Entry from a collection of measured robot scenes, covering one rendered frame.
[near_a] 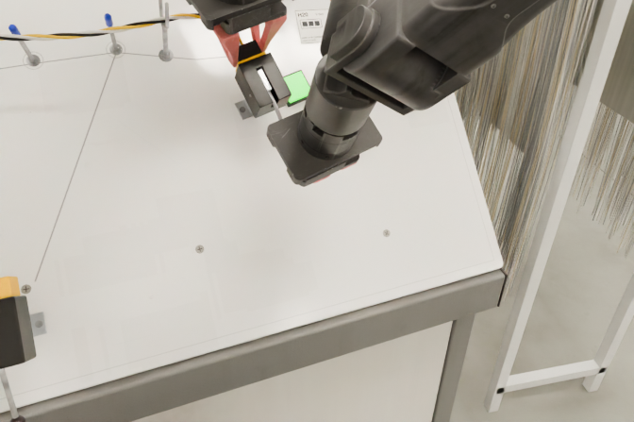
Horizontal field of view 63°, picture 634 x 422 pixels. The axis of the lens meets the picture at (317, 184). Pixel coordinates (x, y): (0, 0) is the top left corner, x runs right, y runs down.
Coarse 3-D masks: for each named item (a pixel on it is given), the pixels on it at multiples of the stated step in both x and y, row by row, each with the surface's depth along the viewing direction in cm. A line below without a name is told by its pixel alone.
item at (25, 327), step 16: (0, 304) 48; (16, 304) 48; (0, 320) 48; (16, 320) 48; (32, 320) 57; (0, 336) 47; (16, 336) 48; (32, 336) 51; (0, 352) 47; (16, 352) 47; (32, 352) 50; (0, 368) 47; (16, 416) 49
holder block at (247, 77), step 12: (252, 60) 59; (264, 60) 60; (240, 72) 60; (252, 72) 59; (264, 72) 60; (276, 72) 60; (240, 84) 62; (252, 84) 59; (276, 84) 60; (252, 96) 59; (264, 96) 59; (276, 96) 60; (288, 96) 60; (252, 108) 61; (264, 108) 60
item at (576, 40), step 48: (576, 0) 90; (624, 0) 85; (528, 48) 105; (576, 48) 94; (624, 48) 129; (480, 96) 132; (528, 96) 112; (576, 96) 97; (624, 96) 130; (480, 144) 131; (528, 144) 114; (576, 144) 100; (624, 144) 134; (528, 192) 114; (624, 192) 137; (528, 240) 118; (528, 288) 122; (528, 384) 145
